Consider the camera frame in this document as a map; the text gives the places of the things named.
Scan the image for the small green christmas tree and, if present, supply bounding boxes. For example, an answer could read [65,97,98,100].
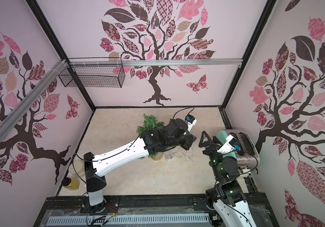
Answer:
[136,114,164,161]

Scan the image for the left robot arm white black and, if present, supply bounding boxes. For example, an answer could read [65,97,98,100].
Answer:
[79,114,197,207]

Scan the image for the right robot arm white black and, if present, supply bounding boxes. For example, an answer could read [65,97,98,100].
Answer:
[199,131,257,227]

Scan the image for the clear battery box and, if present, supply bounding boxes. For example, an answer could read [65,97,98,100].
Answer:
[164,150,173,160]

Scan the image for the mint green toaster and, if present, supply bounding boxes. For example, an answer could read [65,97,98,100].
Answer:
[214,130,260,170]

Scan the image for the clear glass jar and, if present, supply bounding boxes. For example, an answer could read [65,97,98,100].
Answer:
[68,160,85,177]

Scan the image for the yellow small jar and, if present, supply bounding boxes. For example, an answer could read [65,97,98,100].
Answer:
[61,177,80,191]

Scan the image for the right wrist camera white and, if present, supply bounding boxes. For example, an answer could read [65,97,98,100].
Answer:
[218,135,241,155]

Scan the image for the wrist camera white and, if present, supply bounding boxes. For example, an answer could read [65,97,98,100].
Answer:
[185,114,197,132]
[218,135,241,155]

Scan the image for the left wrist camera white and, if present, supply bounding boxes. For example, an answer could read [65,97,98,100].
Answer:
[185,114,197,132]

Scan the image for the black base frame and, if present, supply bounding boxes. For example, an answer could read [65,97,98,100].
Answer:
[33,192,279,227]

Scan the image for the back aluminium rail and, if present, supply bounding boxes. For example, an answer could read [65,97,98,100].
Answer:
[70,58,243,67]

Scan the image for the aluminium rail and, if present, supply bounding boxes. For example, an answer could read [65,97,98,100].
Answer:
[0,60,66,143]
[70,58,243,67]

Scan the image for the black wire basket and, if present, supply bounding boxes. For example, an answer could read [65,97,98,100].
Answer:
[59,57,125,88]

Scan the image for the white slotted cable duct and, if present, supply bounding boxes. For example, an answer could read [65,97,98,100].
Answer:
[44,213,211,227]

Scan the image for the left aluminium rail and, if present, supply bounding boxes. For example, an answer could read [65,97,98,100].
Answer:
[0,60,66,143]

